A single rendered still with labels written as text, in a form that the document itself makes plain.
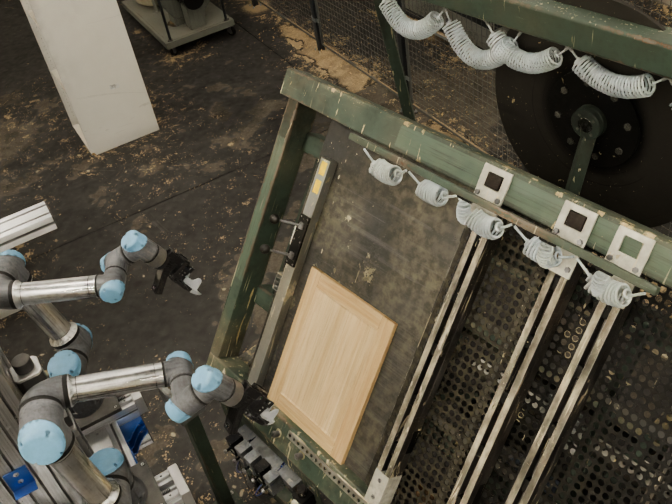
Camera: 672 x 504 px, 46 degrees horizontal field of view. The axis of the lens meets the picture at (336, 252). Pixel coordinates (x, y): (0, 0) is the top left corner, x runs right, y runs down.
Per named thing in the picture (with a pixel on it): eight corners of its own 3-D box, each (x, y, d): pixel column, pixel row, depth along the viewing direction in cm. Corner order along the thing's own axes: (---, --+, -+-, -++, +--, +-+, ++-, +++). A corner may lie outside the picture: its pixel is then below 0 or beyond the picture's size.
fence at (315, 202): (254, 381, 313) (246, 383, 310) (329, 157, 285) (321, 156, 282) (261, 388, 310) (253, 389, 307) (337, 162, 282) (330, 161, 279)
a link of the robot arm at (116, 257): (94, 274, 264) (119, 259, 260) (99, 253, 272) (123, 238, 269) (111, 288, 268) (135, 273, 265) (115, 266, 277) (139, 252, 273)
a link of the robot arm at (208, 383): (185, 374, 221) (207, 357, 219) (210, 388, 229) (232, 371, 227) (191, 396, 215) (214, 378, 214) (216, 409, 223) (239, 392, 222)
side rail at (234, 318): (230, 348, 333) (209, 351, 325) (310, 99, 301) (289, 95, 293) (238, 356, 329) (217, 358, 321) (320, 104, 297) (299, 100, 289)
